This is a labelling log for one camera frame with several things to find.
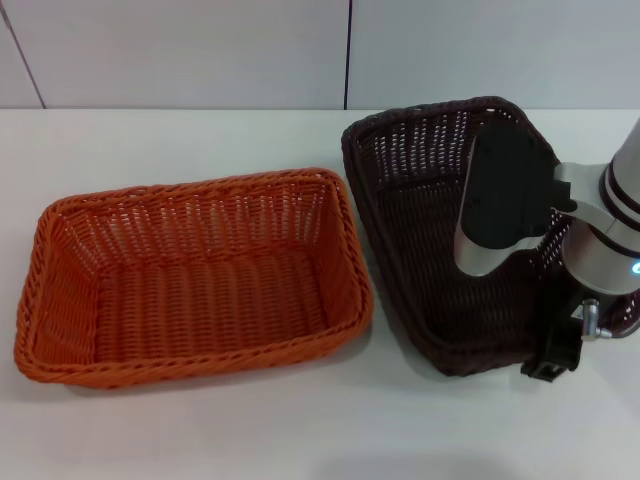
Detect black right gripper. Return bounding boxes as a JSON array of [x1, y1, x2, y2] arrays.
[[519, 293, 586, 384]]

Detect dark brown woven plastic basket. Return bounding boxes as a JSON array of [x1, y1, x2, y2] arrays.
[[341, 94, 640, 379]]

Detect orange woven plastic basket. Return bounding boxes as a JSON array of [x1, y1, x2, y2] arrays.
[[10, 167, 375, 399]]

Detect silver metal connector plug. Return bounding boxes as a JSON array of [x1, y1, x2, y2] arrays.
[[579, 312, 614, 357]]

